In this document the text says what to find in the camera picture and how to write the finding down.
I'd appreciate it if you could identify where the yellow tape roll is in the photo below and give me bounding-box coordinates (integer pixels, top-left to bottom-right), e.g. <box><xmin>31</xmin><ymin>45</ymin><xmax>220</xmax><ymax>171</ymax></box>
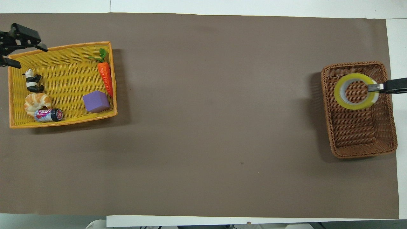
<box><xmin>334</xmin><ymin>73</ymin><xmax>379</xmax><ymax>110</ymax></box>

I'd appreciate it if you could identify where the yellow wicker basket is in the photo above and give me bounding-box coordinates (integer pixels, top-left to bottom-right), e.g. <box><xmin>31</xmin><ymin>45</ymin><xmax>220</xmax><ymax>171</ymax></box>
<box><xmin>8</xmin><ymin>41</ymin><xmax>118</xmax><ymax>129</ymax></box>

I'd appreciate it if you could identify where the brown wicker basket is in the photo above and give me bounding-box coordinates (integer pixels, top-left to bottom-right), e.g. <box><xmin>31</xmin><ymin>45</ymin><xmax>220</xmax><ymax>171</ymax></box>
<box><xmin>321</xmin><ymin>61</ymin><xmax>398</xmax><ymax>159</ymax></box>

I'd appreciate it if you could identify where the black and white panda figure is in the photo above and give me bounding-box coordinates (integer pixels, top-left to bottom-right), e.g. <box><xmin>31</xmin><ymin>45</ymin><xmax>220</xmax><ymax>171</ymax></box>
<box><xmin>22</xmin><ymin>68</ymin><xmax>45</xmax><ymax>93</ymax></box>

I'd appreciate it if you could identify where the toy croissant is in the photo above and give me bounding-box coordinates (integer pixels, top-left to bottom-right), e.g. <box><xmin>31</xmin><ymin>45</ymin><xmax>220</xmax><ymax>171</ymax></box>
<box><xmin>24</xmin><ymin>93</ymin><xmax>52</xmax><ymax>116</ymax></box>

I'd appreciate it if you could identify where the small drink can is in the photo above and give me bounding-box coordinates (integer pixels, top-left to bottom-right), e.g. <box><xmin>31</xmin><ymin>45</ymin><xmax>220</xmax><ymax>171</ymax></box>
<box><xmin>34</xmin><ymin>108</ymin><xmax>64</xmax><ymax>123</ymax></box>

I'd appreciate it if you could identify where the orange toy carrot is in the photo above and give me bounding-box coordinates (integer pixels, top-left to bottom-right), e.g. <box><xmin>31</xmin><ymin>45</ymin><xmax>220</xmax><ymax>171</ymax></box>
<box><xmin>88</xmin><ymin>48</ymin><xmax>114</xmax><ymax>98</ymax></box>

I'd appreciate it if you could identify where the purple foam cube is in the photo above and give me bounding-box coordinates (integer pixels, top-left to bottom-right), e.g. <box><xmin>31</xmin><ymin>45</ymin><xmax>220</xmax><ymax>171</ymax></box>
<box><xmin>83</xmin><ymin>90</ymin><xmax>111</xmax><ymax>113</ymax></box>

